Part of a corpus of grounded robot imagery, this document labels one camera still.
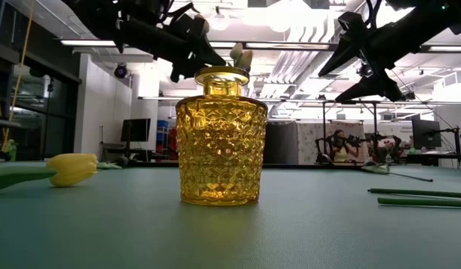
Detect grey partition panel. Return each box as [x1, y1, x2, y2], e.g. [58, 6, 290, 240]
[265, 121, 300, 165]

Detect person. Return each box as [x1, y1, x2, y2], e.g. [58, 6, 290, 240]
[329, 129, 362, 164]

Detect black monitor on arm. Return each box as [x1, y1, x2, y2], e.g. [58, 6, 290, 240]
[412, 118, 442, 149]

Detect blue storage bins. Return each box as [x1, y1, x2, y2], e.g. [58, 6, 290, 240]
[156, 119, 170, 151]

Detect round ceiling ring lamp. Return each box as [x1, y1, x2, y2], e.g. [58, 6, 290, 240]
[209, 13, 231, 32]

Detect black table frame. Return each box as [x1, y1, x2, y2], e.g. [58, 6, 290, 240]
[127, 161, 365, 170]

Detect red storage cabinet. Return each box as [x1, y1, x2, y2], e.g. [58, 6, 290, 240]
[165, 128, 179, 151]

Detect teal table mat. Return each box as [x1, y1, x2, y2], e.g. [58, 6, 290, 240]
[0, 161, 461, 269]

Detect dark low desk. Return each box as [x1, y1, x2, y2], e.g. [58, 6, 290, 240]
[99, 147, 179, 168]

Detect black ceiling spotlight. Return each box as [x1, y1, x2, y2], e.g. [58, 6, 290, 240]
[356, 62, 374, 78]
[113, 62, 129, 80]

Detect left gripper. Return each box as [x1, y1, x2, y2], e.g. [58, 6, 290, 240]
[158, 14, 227, 83]

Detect cream artificial tulip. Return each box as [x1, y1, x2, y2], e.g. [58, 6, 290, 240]
[229, 42, 254, 72]

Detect black monitor on stand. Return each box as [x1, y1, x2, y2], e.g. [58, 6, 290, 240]
[120, 118, 152, 152]

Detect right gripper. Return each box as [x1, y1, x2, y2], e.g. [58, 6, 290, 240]
[318, 7, 446, 104]

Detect red flowers in vase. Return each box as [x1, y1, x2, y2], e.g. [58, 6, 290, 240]
[383, 140, 396, 165]

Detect white patterned curtain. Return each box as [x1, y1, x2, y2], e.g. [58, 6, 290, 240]
[297, 122, 369, 165]

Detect black metal gantry frame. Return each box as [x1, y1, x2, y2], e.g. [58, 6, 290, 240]
[321, 99, 380, 165]

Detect green flower stems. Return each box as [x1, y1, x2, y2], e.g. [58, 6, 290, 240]
[367, 188, 461, 200]

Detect thin yellow pole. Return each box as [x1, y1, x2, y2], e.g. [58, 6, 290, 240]
[1, 0, 36, 150]

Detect black desk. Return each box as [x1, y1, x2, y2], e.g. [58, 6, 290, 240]
[403, 150, 461, 168]

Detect yellow glass vase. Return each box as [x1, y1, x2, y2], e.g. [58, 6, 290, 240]
[175, 66, 269, 207]

